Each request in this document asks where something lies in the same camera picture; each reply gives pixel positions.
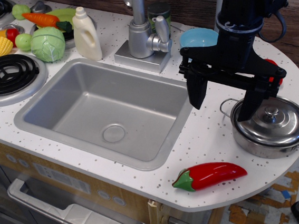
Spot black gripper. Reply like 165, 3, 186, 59
179, 31, 287, 122

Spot cream detergent bottle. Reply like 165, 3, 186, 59
72, 6, 102, 61

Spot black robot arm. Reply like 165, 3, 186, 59
179, 0, 288, 122

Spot grey toy sink basin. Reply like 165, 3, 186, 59
14, 59, 192, 171

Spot stainless steel pot lid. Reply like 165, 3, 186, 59
231, 97, 299, 147

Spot light blue bowl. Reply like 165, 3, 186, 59
179, 28, 218, 49

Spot silver toy faucet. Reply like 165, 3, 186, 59
114, 0, 172, 73

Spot red toy chili pepper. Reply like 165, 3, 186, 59
172, 162, 248, 192

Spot grey metal pole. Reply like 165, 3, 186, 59
214, 0, 223, 32

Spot dark green can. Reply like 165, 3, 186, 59
147, 2, 171, 34

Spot green plate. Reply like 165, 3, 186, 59
46, 8, 76, 28

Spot green toy cabbage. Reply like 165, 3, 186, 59
30, 27, 66, 63

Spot orange toy carrot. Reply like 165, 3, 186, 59
22, 13, 73, 33

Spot silver stove knob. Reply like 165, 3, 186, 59
31, 1, 52, 14

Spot small green toy ball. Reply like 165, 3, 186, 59
15, 33, 32, 51

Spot front black stove burner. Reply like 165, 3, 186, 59
0, 54, 40, 95

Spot green toy ball rear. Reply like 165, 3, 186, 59
12, 4, 31, 20

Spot yellow toy corn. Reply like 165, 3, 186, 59
0, 36, 13, 57

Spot grey oven door handle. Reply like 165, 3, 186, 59
8, 178, 135, 224

